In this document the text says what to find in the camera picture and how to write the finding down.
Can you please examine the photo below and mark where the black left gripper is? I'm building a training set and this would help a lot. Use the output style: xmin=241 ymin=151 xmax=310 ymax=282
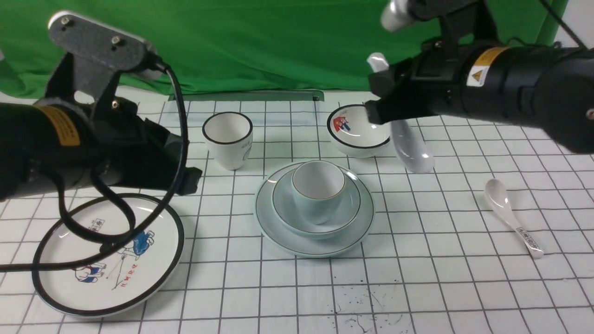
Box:
xmin=101 ymin=97 xmax=202 ymax=195

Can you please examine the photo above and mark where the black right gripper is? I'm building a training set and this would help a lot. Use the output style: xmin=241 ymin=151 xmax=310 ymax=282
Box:
xmin=364 ymin=40 xmax=469 ymax=125

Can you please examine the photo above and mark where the plain white ceramic spoon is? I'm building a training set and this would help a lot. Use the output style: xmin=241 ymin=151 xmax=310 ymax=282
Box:
xmin=367 ymin=52 xmax=435 ymax=173

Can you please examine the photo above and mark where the pale blue cup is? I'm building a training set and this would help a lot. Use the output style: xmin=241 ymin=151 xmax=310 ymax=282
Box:
xmin=291 ymin=160 xmax=347 ymax=225

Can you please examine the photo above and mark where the pale green shallow bowl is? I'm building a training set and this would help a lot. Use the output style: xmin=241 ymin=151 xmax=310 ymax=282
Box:
xmin=272 ymin=169 xmax=361 ymax=239

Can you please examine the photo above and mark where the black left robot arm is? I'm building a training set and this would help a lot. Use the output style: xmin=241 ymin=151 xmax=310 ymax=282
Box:
xmin=1 ymin=98 xmax=181 ymax=201

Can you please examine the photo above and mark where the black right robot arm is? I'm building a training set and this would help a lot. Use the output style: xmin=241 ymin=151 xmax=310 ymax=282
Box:
xmin=364 ymin=41 xmax=594 ymax=154

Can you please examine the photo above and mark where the black rimmed cartoon bowl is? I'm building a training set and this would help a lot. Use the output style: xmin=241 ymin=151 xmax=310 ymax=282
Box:
xmin=326 ymin=104 xmax=390 ymax=159

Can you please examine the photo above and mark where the white black rimmed cup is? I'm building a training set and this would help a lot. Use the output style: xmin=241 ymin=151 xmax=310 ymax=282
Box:
xmin=202 ymin=112 xmax=254 ymax=171

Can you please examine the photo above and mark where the white spoon with label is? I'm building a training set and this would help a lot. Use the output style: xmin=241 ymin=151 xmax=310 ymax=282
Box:
xmin=484 ymin=179 xmax=544 ymax=259

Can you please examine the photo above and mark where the black rimmed cartoon plate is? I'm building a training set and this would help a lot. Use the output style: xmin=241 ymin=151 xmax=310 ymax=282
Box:
xmin=31 ymin=193 xmax=184 ymax=318

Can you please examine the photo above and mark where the green backdrop cloth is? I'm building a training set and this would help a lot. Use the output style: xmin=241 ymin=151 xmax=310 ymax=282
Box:
xmin=0 ymin=0 xmax=569 ymax=99

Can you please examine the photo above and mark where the pale green plain plate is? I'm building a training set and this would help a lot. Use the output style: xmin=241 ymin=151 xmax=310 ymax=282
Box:
xmin=254 ymin=162 xmax=375 ymax=258

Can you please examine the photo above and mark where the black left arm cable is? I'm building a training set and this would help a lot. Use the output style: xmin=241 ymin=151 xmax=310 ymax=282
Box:
xmin=0 ymin=65 xmax=190 ymax=273

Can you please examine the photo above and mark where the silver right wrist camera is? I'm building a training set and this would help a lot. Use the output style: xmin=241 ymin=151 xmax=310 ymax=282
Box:
xmin=380 ymin=0 xmax=499 ymax=47

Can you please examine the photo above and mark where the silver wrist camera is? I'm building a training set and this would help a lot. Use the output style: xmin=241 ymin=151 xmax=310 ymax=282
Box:
xmin=380 ymin=0 xmax=499 ymax=47
xmin=43 ymin=10 xmax=164 ymax=110

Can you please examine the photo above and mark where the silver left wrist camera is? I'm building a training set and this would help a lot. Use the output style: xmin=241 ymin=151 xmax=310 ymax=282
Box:
xmin=43 ymin=10 xmax=164 ymax=110

